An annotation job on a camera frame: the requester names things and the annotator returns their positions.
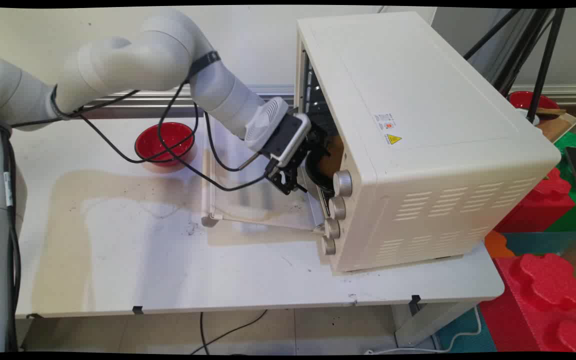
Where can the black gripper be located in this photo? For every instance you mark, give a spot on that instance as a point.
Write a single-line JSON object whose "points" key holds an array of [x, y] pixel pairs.
{"points": [[313, 140]]}

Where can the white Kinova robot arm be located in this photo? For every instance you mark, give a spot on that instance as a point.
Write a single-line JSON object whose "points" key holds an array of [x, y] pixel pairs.
{"points": [[133, 55]]}

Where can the black pan with brown food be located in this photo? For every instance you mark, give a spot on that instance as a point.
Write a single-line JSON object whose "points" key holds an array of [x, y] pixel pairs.
{"points": [[318, 175]]}

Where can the beige oven knob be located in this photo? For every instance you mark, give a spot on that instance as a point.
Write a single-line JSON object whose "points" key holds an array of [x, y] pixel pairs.
{"points": [[338, 207], [328, 245], [343, 183], [332, 228]]}

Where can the metal oven rack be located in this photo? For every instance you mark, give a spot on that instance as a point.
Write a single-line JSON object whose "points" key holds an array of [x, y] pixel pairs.
{"points": [[318, 95]]}

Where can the cream toaster oven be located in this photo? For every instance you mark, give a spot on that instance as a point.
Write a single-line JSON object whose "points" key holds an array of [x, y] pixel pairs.
{"points": [[433, 130]]}

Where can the black table clip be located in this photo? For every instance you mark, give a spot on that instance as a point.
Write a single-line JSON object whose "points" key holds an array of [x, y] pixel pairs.
{"points": [[138, 310], [415, 299]]}

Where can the orange foam piece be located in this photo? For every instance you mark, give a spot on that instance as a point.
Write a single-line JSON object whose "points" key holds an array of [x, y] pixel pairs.
{"points": [[497, 245]]}

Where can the blue floor mat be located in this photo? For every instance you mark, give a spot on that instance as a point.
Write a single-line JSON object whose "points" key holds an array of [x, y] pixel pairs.
{"points": [[468, 335]]}

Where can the red bowl with white rim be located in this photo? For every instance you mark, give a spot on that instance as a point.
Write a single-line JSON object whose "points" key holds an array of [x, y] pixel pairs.
{"points": [[523, 100]]}

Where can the small red foam block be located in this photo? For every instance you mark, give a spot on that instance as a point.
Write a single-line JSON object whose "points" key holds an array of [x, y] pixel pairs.
{"points": [[538, 205]]}

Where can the teal foam mat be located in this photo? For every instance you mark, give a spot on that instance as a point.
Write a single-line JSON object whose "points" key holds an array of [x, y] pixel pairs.
{"points": [[543, 242]]}

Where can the wooden tray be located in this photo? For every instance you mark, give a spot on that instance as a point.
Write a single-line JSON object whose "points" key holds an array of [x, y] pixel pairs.
{"points": [[558, 125]]}

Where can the black tripod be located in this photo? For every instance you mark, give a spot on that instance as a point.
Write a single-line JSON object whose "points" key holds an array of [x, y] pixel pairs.
{"points": [[543, 65]]}

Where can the large red foam block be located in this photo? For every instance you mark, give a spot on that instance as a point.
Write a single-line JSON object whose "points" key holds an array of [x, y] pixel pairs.
{"points": [[543, 300]]}

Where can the green foam block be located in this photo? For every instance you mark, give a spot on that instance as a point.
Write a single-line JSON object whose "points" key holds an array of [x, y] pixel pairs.
{"points": [[575, 207]]}

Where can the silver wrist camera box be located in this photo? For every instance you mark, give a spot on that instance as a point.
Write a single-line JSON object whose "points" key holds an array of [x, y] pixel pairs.
{"points": [[288, 140]]}

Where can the aluminium wall rail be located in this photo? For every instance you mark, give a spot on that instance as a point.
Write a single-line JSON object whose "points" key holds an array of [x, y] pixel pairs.
{"points": [[168, 97]]}

